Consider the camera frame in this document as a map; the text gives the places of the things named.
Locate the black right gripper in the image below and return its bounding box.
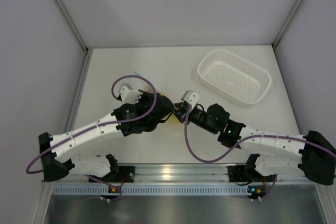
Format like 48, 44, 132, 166
172, 102, 219, 135

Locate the clear zip top bag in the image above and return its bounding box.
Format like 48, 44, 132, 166
136, 82, 180, 125

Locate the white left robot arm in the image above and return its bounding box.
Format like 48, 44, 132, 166
38, 88, 174, 183

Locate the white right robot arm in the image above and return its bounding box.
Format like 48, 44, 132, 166
173, 102, 335, 186

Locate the white perforated plastic basket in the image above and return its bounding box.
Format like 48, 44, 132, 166
197, 49, 272, 108

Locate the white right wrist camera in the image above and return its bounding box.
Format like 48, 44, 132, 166
181, 90, 200, 110

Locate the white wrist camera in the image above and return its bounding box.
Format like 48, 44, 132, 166
117, 83, 142, 104
181, 90, 200, 110

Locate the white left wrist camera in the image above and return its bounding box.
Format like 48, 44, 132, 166
117, 83, 142, 104

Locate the aluminium mounting rail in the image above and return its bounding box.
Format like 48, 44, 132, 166
41, 163, 316, 184

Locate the white slotted cable duct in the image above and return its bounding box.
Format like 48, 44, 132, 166
52, 184, 254, 196

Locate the aluminium frame post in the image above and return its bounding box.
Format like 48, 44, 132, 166
271, 0, 305, 49
54, 0, 89, 53

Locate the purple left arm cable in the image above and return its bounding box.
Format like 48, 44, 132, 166
25, 74, 158, 174

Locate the right aluminium frame post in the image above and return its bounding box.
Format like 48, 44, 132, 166
271, 0, 305, 49

